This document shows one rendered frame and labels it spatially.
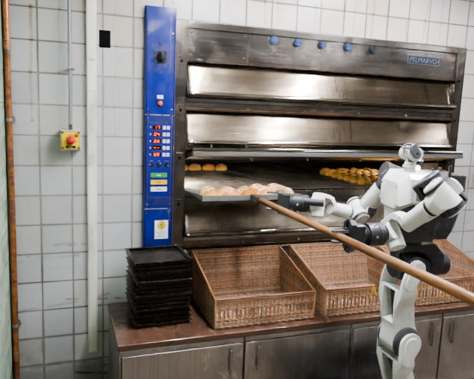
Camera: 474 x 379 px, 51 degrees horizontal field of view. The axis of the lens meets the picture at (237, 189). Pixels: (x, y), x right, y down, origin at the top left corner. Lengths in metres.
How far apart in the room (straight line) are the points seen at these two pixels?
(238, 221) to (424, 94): 1.47
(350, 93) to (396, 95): 0.33
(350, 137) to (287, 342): 1.30
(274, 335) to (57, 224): 1.25
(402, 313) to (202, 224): 1.17
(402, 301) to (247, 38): 1.60
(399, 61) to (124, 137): 1.77
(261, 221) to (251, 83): 0.81
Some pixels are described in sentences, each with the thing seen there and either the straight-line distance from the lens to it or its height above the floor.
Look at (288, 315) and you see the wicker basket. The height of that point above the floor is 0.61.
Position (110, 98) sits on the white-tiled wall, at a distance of 2.69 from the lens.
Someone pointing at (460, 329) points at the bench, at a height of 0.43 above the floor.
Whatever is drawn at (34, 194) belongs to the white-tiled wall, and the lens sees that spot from 2.72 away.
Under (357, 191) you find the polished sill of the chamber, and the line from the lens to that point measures 3.24.
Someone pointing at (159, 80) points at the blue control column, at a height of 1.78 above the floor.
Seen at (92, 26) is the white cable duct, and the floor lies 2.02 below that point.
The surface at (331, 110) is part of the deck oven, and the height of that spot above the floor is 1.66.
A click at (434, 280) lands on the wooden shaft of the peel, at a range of 1.48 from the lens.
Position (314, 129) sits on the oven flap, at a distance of 3.05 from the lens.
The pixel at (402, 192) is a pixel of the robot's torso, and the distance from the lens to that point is 2.21.
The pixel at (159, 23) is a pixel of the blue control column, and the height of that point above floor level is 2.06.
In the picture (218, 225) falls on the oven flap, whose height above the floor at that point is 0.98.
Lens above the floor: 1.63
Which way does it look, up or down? 9 degrees down
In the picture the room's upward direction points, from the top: 2 degrees clockwise
